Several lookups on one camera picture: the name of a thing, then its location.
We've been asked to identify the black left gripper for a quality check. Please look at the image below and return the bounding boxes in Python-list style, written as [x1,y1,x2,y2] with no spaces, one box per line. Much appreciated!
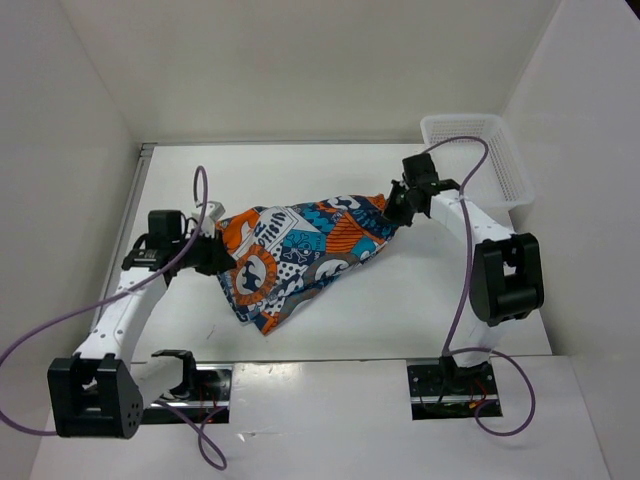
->
[174,226,238,276]

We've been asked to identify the colourful patterned shorts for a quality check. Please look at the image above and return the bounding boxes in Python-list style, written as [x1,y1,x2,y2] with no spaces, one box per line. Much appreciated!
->
[216,194,399,335]

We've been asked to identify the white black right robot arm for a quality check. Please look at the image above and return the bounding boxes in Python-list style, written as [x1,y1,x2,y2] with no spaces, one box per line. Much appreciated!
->
[383,153,544,393]

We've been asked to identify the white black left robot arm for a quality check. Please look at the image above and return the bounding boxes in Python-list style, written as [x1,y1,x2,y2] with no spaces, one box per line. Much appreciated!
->
[47,201,236,439]

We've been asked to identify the white plastic basket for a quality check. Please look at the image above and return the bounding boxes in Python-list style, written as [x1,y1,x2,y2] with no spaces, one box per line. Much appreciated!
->
[420,114,535,210]

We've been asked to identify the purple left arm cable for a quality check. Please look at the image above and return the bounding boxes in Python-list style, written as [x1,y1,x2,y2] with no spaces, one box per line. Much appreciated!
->
[0,165,228,470]

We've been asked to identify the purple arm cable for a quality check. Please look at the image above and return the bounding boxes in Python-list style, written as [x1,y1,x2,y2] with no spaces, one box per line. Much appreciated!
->
[0,165,228,470]
[424,137,537,437]

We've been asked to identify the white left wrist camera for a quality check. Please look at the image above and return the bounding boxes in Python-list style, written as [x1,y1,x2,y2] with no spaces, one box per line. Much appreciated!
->
[191,200,225,237]

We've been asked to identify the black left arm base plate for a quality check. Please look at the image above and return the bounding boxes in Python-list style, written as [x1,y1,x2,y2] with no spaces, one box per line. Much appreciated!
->
[130,357,233,425]

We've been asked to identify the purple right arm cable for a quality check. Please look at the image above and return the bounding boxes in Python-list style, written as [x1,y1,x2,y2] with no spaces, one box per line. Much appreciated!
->
[424,137,537,437]

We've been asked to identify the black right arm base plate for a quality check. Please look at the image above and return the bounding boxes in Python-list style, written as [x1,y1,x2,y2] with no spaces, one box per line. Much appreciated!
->
[406,357,502,420]

